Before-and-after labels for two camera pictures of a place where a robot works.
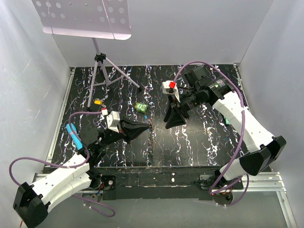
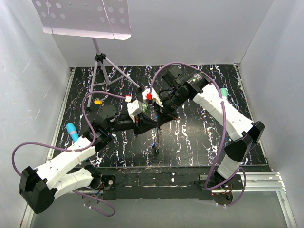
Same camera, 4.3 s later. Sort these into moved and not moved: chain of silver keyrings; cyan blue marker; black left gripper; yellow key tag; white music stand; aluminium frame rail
Moved: chain of silver keyrings; black left gripper
Not moved: white music stand; yellow key tag; aluminium frame rail; cyan blue marker
